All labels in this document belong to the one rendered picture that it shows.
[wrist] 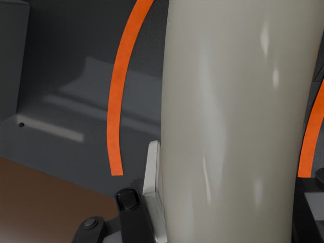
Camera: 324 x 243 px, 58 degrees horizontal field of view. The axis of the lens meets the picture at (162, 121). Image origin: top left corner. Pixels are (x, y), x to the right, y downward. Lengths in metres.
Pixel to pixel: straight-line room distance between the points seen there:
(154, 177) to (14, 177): 1.20
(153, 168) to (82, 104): 0.93
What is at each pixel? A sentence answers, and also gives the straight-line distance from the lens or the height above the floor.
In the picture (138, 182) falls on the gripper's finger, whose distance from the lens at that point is 0.17.
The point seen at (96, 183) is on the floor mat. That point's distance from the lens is 1.20.
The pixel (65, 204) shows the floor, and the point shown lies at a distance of 1.32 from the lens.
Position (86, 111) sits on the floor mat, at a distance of 1.08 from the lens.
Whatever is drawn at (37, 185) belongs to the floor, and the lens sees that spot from 1.31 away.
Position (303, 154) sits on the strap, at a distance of 1.17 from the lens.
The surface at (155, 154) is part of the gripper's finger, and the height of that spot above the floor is 0.84.
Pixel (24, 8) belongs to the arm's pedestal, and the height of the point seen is 0.05.
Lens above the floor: 1.00
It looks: 70 degrees down
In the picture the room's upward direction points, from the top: 169 degrees counter-clockwise
